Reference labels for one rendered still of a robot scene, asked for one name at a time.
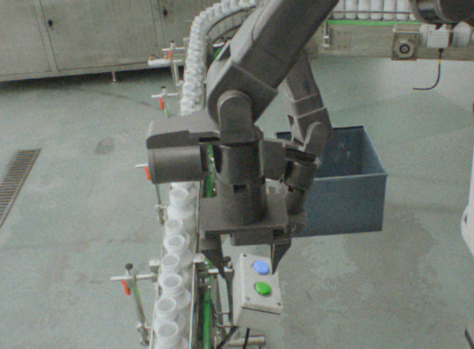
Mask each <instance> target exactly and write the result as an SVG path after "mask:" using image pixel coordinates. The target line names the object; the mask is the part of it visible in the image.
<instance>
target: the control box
mask: <svg viewBox="0 0 474 349"><path fill-rule="evenodd" d="M256 261H264V262H265V263H267V265H268V267H269V269H268V271H267V272H266V273H260V272H258V271H257V270H255V268H254V263H255V262H256ZM258 282H266V283H267V284H268V285H269V286H270V292H269V294H262V293H260V292H258V291H257V290H256V289H255V286H256V284H257V283H258ZM232 299H233V324H234V326H233V327H232V329H231V330H230V331H229V332H228V334H227V335H226V336H225V337H224V339H223V340H222V341H221V343H220V344H219V345H218V343H217V337H214V349H224V347H225V346H226V345H227V344H228V343H229V341H230V340H231V339H232V338H233V336H234V335H235V334H236V333H237V331H238V330H239V329H240V328H241V327H243V328H247V331H246V340H244V343H243V346H242V349H246V347H247V343H248V340H249V336H250V331H251V329H258V330H263V331H268V332H272V331H273V329H274V327H275V325H276V323H277V321H278V318H279V315H280V313H281V311H282V297H281V290H280V284H279V277H278V267H277V269H276V271H275V274H274V275H272V273H271V263H270V258H267V257H262V256H255V255H251V254H246V253H241V254H240V256H239V259H238V261H237V264H236V268H235V270H234V273H233V279H232Z"/></svg>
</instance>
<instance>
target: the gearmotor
mask: <svg viewBox="0 0 474 349"><path fill-rule="evenodd" d="M445 27H446V25H443V26H442V27H441V28H440V29H439V30H435V26H434V25H425V24H423V23H421V26H420V25H413V24H407V23H398V24H395V25H394V26H393V34H392V37H393V39H392V50H391V60H392V61H417V58H418V46H422V48H423V47H428V48H439V49H438V52H439V53H440V54H439V59H438V76H437V80H436V83H435V84H434V86H433V87H431V88H413V89H417V90H418V91H426V90H430V89H433V88H434V87H435V86H436V85H437V83H438V81H439V78H440V62H441V53H442V52H443V50H444V49H443V48H469V46H470V44H471V35H472V30H471V29H470V28H469V27H468V25H467V24H465V23H464V22H459V23H458V24H457V26H456V27H455V28H454V29H452V30H446V29H445Z"/></svg>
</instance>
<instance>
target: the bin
mask: <svg viewBox="0 0 474 349"><path fill-rule="evenodd" d="M332 128H333V134H332V138H331V140H330V141H329V142H328V143H327V144H326V147H325V149H324V153H323V156H317V155H316V156H317V158H318V159H319V161H320V162H321V165H320V166H319V168H318V171H317V173H316V175H315V177H314V181H313V183H312V185H311V187H310V190H309V193H308V196H307V198H306V199H305V203H304V205H303V209H304V213H305V219H306V225H305V229H304V231H303V233H302V234H299V233H293V234H292V235H291V238H306V237H317V236H328V235H339V234H350V233H371V232H381V231H382V225H383V216H384V205H385V195H386V177H388V173H387V171H386V168H385V166H384V165H383V162H382V160H381V158H380V156H379V154H378V151H377V149H376V147H375V144H374V142H373V140H372V137H371V135H370V133H369V132H368V130H367V129H366V126H365V125H348V126H337V127H332ZM273 134H274V138H280V139H286V140H290V141H291V140H292V133H291V131H290V130H286V131H274V132H273Z"/></svg>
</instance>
